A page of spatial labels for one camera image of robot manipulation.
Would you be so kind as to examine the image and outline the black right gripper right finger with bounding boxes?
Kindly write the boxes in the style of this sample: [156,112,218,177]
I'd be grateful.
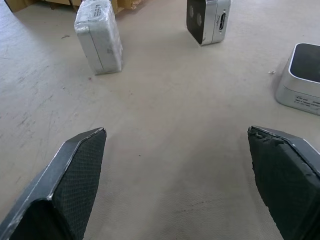
[247,125,320,240]

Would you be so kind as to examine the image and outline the brown cardboard box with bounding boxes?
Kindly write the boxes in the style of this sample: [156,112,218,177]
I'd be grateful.
[2,0,126,13]

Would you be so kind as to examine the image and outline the plastic-wrapped grey box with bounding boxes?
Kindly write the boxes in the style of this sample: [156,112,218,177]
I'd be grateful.
[74,0,124,75]

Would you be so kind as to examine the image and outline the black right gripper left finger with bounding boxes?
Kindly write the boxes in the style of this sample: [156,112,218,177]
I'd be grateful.
[0,127,107,240]

